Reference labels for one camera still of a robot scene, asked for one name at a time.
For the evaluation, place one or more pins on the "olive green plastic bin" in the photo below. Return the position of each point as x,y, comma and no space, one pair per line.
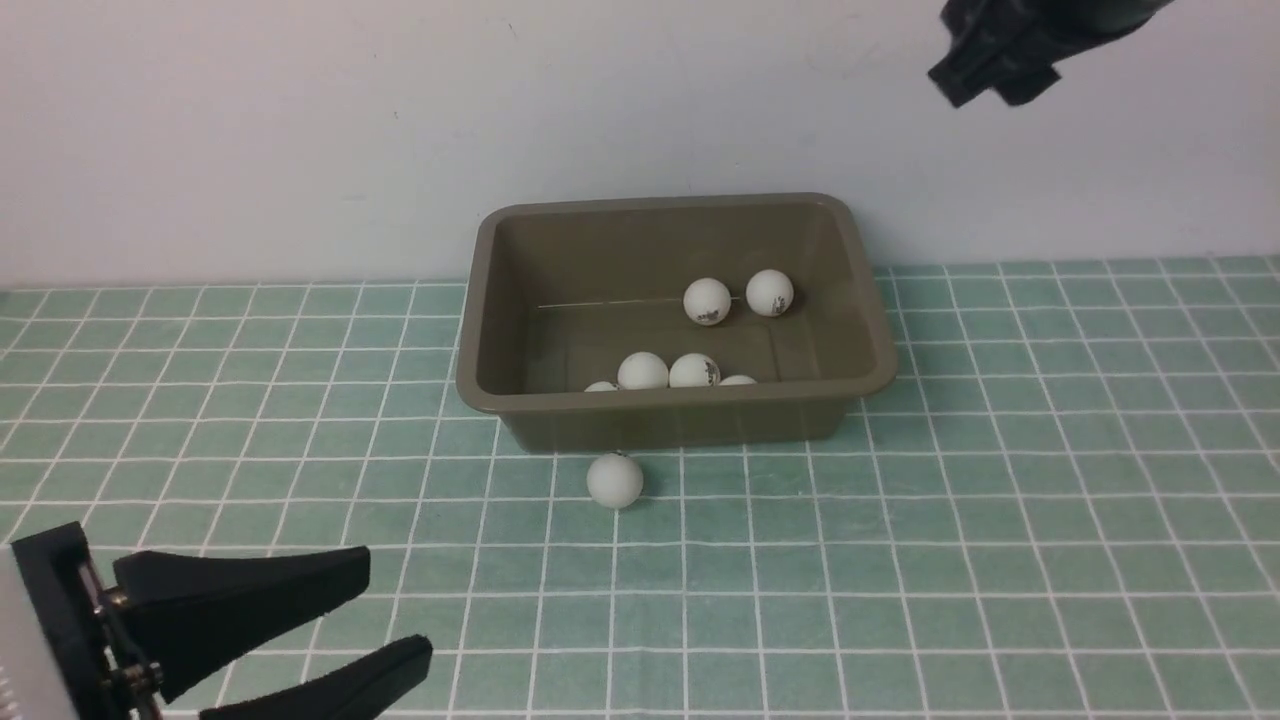
560,293

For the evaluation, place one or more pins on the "green checkered tablecloth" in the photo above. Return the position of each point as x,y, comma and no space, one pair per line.
1066,506

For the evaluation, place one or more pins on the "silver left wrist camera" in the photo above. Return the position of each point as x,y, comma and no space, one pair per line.
31,683

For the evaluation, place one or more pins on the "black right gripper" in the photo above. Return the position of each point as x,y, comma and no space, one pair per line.
978,60

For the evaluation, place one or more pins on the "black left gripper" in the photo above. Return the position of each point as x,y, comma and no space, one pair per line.
184,618

